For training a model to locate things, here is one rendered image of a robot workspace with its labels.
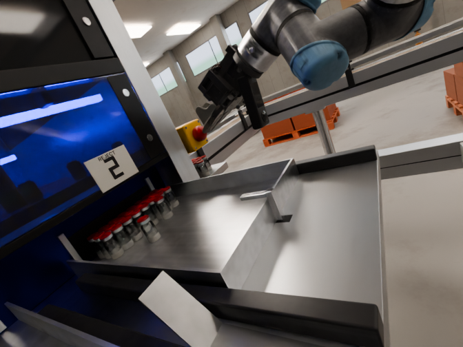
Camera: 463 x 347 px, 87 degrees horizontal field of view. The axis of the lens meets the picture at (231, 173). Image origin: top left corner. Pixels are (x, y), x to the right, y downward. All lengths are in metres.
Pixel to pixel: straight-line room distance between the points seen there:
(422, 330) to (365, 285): 1.07
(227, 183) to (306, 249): 0.28
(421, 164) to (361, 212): 1.01
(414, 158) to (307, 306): 1.13
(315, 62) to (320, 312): 0.32
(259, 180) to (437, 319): 1.01
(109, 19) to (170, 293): 0.54
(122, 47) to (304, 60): 0.38
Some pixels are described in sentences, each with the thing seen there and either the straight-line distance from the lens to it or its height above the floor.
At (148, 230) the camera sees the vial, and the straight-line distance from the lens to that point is 0.45.
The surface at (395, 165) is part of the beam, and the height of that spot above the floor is 0.49.
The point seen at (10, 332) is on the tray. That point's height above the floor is 0.88.
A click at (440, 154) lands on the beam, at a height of 0.51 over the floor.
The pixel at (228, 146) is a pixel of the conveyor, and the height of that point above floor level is 0.88.
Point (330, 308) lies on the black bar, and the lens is 0.20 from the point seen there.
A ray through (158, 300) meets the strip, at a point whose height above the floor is 0.93.
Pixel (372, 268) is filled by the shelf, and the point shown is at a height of 0.88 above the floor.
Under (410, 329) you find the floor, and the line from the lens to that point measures 1.30.
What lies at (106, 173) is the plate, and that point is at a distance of 0.49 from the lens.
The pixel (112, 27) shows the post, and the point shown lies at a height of 1.27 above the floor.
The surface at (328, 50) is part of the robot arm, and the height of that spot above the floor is 1.05.
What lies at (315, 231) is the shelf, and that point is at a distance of 0.30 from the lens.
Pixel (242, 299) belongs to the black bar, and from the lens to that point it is 0.23.
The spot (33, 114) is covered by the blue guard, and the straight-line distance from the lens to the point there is 0.48.
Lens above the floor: 1.05
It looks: 17 degrees down
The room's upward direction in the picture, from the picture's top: 24 degrees counter-clockwise
